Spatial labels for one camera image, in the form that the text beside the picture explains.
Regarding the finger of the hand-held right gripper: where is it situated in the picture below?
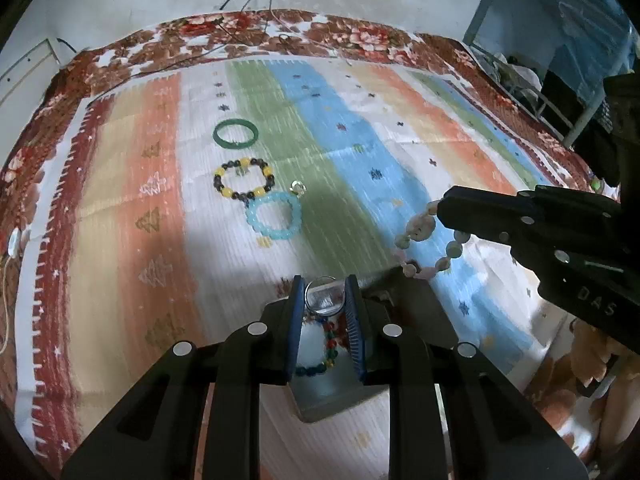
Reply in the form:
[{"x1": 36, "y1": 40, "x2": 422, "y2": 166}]
[{"x1": 436, "y1": 185, "x2": 535, "y2": 247}]

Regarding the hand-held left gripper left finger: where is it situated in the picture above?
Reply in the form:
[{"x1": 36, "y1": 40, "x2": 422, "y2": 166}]
[{"x1": 60, "y1": 275, "x2": 306, "y2": 480}]

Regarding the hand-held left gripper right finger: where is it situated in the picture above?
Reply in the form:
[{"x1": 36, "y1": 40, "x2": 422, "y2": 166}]
[{"x1": 344, "y1": 274, "x2": 592, "y2": 480}]

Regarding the multicolour bead bracelet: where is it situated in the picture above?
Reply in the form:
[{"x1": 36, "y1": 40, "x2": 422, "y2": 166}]
[{"x1": 295, "y1": 321, "x2": 347, "y2": 378}]

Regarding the pink stone bead bracelet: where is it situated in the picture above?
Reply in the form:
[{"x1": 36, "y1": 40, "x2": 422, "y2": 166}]
[{"x1": 393, "y1": 200, "x2": 474, "y2": 279}]

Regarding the person's right hand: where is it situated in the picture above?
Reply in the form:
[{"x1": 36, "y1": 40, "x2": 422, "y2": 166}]
[{"x1": 571, "y1": 319, "x2": 621, "y2": 397}]

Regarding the striped woven mat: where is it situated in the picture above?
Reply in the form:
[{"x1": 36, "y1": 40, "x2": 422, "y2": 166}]
[{"x1": 14, "y1": 54, "x2": 568, "y2": 463}]

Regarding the green bangle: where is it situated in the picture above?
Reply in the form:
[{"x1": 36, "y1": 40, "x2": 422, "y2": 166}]
[{"x1": 212, "y1": 118, "x2": 260, "y2": 150}]

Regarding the white door panel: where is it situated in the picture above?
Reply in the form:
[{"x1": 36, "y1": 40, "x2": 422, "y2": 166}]
[{"x1": 0, "y1": 36, "x2": 62, "y2": 107}]

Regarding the light blue bead bracelet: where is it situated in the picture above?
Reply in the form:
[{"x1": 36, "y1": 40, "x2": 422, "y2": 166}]
[{"x1": 245, "y1": 191, "x2": 304, "y2": 241}]

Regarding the blue metal bed frame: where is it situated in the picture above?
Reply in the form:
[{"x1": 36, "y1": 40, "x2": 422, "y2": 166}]
[{"x1": 462, "y1": 0, "x2": 608, "y2": 147}]

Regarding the black and yellow bead bracelet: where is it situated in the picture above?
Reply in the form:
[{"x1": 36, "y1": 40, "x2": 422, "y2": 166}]
[{"x1": 213, "y1": 157, "x2": 277, "y2": 202}]

